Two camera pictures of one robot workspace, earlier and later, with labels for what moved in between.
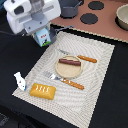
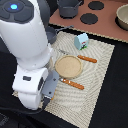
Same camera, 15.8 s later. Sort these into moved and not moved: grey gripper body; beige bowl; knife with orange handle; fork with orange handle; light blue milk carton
Moved: grey gripper body; light blue milk carton
Not moved: knife with orange handle; fork with orange handle; beige bowl
